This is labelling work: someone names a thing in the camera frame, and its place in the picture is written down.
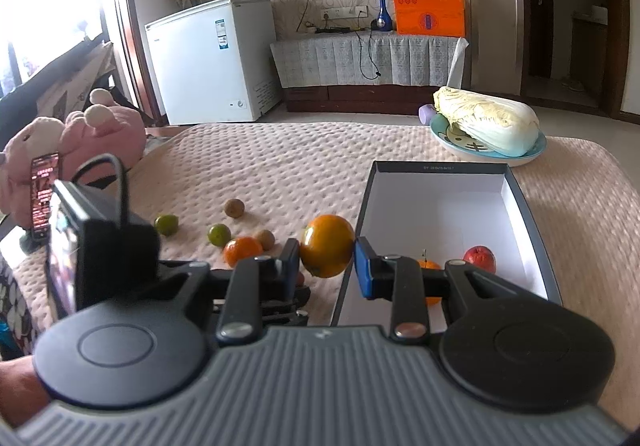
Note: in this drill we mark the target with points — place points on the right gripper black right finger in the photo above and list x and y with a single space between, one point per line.
399 280

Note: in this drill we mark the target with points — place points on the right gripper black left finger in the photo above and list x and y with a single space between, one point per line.
258 293

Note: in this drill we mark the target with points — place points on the large orange with stem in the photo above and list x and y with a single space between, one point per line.
432 284

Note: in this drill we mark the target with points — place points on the small orange mandarin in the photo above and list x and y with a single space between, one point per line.
241 248

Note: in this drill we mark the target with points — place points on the green lime fruit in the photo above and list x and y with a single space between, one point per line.
219 235

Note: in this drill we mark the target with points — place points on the yellow tomato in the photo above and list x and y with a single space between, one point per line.
327 245

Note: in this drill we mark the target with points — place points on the red apple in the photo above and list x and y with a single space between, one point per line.
482 257

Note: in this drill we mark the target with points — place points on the green tomato with stem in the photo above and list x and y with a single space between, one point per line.
166 224

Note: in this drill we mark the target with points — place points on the brown kiwi near orange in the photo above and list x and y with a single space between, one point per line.
266 239

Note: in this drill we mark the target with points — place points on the brown kiwi far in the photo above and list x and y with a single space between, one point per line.
234 208

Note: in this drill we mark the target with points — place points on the grey cardboard box lid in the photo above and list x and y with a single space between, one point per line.
448 208

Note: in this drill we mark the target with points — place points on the pink quilted table cover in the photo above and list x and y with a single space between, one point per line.
584 205

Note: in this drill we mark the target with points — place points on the light blue plate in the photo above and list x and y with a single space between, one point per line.
471 150

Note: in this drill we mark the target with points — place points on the purple plastic jug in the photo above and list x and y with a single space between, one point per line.
426 113

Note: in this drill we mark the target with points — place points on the napa cabbage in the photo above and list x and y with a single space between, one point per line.
507 127

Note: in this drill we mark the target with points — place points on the pink plush toy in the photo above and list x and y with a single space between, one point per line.
104 127

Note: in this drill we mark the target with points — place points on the cloth covered tv cabinet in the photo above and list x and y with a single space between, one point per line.
366 72

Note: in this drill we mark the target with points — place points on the white chest freezer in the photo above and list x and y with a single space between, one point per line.
213 62

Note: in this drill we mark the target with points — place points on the smartphone on stand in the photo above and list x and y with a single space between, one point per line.
44 171

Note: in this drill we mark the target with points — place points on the blue glass bottle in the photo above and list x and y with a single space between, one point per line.
383 21

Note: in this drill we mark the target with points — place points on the black power strip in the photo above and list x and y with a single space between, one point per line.
332 30

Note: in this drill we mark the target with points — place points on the orange gift bag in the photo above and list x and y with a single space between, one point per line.
441 18

